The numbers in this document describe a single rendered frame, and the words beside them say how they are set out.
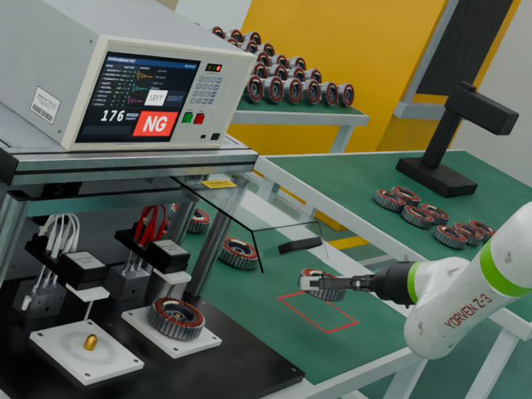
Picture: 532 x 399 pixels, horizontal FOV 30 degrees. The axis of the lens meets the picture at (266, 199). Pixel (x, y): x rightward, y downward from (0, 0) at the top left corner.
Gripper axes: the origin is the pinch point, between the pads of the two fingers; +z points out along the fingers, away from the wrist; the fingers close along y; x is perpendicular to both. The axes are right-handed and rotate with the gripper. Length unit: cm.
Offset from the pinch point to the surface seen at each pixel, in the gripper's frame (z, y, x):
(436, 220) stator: 48, -122, -20
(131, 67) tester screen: -15, 69, -38
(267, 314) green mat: 10.8, 7.3, 7.2
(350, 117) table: 138, -190, -74
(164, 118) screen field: -8, 56, -31
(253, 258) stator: 25.4, -3.4, -6.0
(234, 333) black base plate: 2.6, 26.6, 10.3
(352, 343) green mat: -0.6, -9.6, 14.2
